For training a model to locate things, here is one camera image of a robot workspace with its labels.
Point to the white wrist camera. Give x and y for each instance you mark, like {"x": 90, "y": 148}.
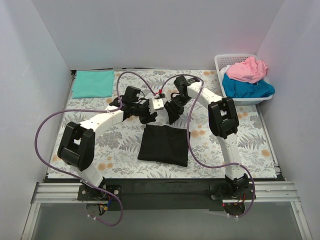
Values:
{"x": 164, "y": 97}
{"x": 155, "y": 104}

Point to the blue t shirt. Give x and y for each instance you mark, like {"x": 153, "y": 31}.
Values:
{"x": 237, "y": 89}

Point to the black t shirt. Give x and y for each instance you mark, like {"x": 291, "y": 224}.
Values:
{"x": 164, "y": 144}

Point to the folded teal t shirt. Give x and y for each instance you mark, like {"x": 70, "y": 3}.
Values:
{"x": 93, "y": 84}

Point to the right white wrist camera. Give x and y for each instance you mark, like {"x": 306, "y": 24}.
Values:
{"x": 164, "y": 97}

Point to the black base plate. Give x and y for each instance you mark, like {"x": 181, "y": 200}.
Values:
{"x": 175, "y": 194}

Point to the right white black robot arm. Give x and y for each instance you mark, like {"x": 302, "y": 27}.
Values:
{"x": 223, "y": 123}

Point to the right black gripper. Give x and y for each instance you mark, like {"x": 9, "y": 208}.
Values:
{"x": 175, "y": 104}

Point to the pink t shirt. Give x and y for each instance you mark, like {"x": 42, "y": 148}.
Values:
{"x": 249, "y": 71}

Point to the aluminium frame rail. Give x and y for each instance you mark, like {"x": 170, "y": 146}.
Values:
{"x": 167, "y": 210}

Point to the floral table cloth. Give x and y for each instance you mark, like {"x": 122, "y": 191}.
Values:
{"x": 117, "y": 149}

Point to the white garment in basket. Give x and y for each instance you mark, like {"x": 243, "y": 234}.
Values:
{"x": 223, "y": 71}

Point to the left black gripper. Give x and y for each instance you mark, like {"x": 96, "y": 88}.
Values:
{"x": 144, "y": 111}

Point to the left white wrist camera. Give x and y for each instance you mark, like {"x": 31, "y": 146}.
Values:
{"x": 155, "y": 104}

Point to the white plastic basket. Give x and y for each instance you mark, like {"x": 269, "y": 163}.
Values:
{"x": 223, "y": 60}

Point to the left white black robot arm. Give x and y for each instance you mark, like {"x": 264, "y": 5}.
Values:
{"x": 77, "y": 146}

